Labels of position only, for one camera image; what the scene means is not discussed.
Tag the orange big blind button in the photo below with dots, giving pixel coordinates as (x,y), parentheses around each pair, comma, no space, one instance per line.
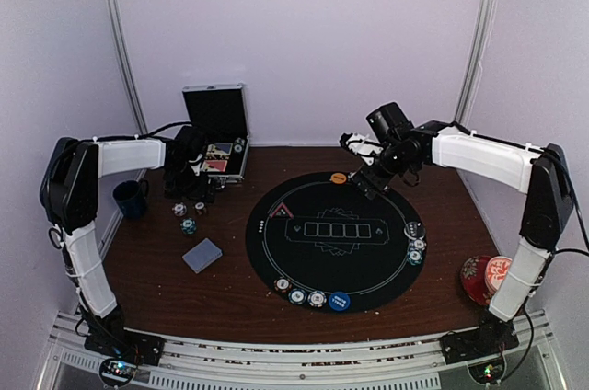
(338,178)

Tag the brown 100 chip stack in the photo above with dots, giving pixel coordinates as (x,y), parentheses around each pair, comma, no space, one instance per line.
(200,208)

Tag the green blue 50 chip stack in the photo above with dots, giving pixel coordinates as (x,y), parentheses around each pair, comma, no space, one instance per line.
(188,226)

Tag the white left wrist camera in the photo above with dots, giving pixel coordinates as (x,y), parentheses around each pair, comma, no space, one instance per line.
(196,164)

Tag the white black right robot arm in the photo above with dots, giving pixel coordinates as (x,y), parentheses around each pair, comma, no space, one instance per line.
(523,191)

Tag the left metal frame post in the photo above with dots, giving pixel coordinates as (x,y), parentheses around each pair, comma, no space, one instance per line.
(123,60)

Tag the dark blue mug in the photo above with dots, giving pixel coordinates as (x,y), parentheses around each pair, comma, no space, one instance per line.
(131,198)

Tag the black white dealer button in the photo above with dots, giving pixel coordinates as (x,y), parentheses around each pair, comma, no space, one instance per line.
(414,230)

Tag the right metal frame post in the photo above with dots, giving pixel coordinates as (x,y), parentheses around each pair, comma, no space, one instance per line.
(481,36)

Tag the red triangular all-in marker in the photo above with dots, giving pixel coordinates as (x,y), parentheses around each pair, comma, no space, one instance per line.
(281,211)

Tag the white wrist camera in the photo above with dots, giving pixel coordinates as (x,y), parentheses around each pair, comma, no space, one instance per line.
(196,164)
(361,146)

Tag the red floral plate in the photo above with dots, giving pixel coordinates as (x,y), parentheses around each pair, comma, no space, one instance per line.
(475,281)

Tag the blue small blind button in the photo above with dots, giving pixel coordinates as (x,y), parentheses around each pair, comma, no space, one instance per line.
(339,301)

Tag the round black poker mat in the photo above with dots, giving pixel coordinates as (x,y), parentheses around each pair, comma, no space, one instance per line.
(338,240)

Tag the aluminium poker case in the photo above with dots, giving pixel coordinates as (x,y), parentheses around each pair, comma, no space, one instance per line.
(220,112)

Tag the green chip stack in case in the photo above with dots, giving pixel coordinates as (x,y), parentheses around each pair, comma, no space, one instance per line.
(238,146)

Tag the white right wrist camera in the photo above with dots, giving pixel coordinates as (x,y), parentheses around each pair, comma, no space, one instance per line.
(361,146)

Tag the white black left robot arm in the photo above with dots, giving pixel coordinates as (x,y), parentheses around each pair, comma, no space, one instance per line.
(69,196)

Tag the red card deck in case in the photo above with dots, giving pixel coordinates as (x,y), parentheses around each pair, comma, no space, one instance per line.
(215,166)

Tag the metal frame post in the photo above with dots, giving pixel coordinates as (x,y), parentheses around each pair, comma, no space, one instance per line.
(481,36)
(123,60)

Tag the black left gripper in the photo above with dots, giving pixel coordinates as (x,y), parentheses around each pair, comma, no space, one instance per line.
(199,194)

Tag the blue card deck in case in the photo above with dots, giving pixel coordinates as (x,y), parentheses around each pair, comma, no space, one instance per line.
(220,149)

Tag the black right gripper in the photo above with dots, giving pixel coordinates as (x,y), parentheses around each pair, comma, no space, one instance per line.
(378,183)

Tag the front aluminium rail base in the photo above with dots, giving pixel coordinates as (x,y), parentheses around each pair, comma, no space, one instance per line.
(403,363)

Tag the grey playing card deck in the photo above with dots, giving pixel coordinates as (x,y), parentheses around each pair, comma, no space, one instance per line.
(202,255)

